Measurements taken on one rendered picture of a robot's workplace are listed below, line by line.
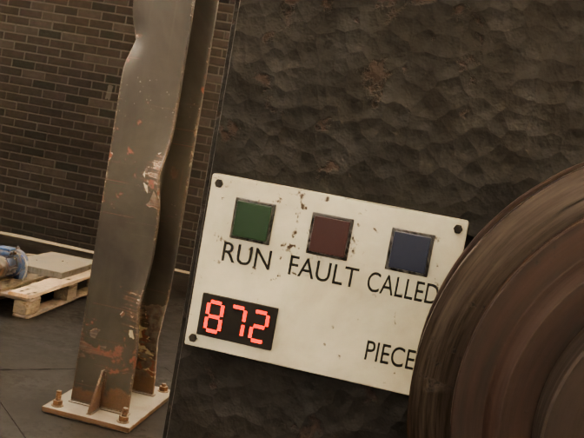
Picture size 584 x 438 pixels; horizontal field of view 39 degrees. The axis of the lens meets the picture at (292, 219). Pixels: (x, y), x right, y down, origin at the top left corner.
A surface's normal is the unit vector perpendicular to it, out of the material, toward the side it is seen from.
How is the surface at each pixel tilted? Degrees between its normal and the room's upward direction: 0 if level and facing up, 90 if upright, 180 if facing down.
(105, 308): 90
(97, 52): 90
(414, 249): 90
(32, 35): 90
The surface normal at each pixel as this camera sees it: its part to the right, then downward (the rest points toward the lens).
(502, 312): -0.19, 0.06
